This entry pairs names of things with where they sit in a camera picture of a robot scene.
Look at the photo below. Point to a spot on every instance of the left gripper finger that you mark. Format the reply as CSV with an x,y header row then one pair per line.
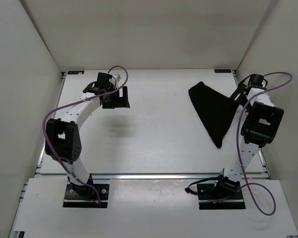
x,y
112,102
123,100

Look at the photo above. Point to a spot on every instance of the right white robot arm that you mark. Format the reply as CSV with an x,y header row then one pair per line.
x,y
259,128

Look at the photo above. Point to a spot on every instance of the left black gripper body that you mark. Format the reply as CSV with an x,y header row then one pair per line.
x,y
111,88

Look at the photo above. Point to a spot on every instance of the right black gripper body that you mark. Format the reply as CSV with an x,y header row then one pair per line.
x,y
240,90

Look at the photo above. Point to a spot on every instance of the left blue label sticker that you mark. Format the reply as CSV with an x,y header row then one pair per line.
x,y
75,72

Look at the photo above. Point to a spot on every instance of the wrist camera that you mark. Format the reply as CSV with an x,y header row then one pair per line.
x,y
257,81
105,79

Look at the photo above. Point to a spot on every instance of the right blue label sticker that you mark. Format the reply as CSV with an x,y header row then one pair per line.
x,y
222,70

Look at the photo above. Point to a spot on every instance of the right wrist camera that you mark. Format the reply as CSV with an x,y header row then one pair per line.
x,y
257,81

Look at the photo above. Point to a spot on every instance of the black skirt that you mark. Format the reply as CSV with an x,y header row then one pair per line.
x,y
215,110

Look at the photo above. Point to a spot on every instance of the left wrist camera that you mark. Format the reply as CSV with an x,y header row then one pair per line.
x,y
105,79

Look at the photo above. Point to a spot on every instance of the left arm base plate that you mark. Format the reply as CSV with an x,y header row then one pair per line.
x,y
85,197

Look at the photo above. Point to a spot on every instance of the blue label sticker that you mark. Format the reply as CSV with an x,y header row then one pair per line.
x,y
75,72
222,70

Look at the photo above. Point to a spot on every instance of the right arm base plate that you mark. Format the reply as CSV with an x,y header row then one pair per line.
x,y
210,198

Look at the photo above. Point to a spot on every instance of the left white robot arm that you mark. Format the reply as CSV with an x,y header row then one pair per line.
x,y
62,137

